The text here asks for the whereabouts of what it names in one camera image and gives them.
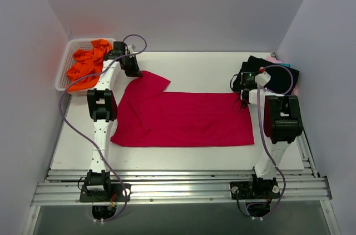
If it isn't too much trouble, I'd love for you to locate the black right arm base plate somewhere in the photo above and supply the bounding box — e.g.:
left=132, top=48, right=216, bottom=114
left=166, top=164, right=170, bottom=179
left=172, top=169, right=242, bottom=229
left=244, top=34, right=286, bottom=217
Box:
left=229, top=181, right=280, bottom=200

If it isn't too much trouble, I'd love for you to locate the folded black t-shirt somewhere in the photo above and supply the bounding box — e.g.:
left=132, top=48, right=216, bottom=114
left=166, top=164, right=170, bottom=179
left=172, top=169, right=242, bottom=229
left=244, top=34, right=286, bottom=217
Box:
left=232, top=56, right=299, bottom=95

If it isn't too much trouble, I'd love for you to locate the crumpled orange t-shirt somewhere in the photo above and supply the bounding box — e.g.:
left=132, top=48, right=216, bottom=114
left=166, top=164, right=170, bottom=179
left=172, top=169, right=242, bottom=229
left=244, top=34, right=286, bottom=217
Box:
left=66, top=39, right=112, bottom=92

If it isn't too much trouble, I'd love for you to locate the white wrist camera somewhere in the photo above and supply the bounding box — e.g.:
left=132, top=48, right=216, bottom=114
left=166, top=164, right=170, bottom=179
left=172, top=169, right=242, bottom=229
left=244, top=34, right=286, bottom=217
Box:
left=255, top=68, right=271, bottom=87
left=127, top=44, right=136, bottom=54

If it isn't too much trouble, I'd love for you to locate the aluminium rail frame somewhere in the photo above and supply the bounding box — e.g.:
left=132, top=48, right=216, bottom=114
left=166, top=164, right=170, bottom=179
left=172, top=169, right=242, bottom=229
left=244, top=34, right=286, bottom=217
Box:
left=23, top=102, right=340, bottom=234

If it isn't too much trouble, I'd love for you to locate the white plastic basket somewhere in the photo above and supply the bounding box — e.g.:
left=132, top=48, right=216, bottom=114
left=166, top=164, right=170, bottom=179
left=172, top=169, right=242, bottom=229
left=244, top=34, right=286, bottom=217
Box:
left=55, top=38, right=115, bottom=92

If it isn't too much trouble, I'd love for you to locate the folded teal t-shirt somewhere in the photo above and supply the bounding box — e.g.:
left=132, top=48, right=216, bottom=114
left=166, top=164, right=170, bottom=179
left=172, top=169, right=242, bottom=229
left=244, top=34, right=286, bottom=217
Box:
left=278, top=63, right=291, bottom=68

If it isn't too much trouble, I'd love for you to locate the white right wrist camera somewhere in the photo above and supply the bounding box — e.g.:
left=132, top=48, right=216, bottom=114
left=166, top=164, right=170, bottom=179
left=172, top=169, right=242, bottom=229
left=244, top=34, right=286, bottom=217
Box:
left=255, top=68, right=271, bottom=87

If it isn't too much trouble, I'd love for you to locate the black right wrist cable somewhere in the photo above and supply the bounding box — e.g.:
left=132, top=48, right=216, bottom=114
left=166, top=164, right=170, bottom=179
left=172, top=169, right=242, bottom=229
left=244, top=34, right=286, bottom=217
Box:
left=229, top=75, right=251, bottom=113

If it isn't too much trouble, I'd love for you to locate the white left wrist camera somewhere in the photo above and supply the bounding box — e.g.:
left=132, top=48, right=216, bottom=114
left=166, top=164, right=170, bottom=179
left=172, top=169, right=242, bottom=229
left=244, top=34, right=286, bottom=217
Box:
left=127, top=44, right=136, bottom=54

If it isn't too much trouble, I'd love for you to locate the crimson red t-shirt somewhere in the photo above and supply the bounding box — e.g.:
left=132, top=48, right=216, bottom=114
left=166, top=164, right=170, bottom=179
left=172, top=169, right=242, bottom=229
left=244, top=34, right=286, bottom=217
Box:
left=111, top=71, right=254, bottom=148

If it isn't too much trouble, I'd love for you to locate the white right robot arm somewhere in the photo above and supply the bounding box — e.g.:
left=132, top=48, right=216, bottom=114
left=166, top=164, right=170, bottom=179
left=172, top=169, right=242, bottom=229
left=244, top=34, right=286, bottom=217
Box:
left=240, top=71, right=303, bottom=198

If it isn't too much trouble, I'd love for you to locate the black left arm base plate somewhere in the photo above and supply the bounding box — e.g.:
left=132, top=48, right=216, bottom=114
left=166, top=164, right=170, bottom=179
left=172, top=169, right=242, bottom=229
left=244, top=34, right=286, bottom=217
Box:
left=79, top=183, right=131, bottom=203

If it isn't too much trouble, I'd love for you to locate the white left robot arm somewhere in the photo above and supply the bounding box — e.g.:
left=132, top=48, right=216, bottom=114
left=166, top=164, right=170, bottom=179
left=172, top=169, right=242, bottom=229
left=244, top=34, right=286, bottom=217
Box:
left=84, top=41, right=142, bottom=201

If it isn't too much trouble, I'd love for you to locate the folded pink t-shirt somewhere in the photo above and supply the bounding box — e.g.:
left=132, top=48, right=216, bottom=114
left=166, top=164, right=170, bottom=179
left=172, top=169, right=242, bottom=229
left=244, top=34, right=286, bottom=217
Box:
left=264, top=55, right=299, bottom=96

